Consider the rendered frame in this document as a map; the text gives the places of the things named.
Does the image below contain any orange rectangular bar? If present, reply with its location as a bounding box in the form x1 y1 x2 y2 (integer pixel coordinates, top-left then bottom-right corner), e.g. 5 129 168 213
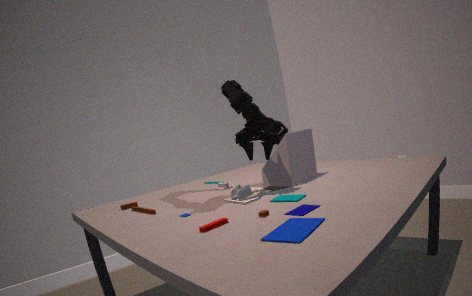
120 202 138 211

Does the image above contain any small orange-brown block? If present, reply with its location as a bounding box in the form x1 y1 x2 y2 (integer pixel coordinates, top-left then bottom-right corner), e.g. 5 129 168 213
258 210 269 218

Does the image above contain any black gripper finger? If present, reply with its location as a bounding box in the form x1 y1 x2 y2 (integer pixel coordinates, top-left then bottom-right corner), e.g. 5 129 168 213
238 142 253 161
261 140 277 160

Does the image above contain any red rectangular bar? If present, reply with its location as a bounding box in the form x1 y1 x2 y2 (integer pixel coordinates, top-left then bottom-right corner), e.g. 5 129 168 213
199 218 228 233

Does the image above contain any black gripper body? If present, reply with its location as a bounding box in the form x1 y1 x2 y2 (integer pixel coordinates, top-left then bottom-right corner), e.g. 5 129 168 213
235 119 278 144

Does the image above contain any blue flat plate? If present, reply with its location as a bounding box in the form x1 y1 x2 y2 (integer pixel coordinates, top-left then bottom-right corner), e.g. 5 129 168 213
261 218 325 244

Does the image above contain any orange-brown thin bar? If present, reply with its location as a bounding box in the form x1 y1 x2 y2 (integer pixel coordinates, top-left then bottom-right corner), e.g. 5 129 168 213
131 206 156 214

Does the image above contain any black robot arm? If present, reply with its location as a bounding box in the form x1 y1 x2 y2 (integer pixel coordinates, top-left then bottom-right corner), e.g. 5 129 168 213
220 80 288 145

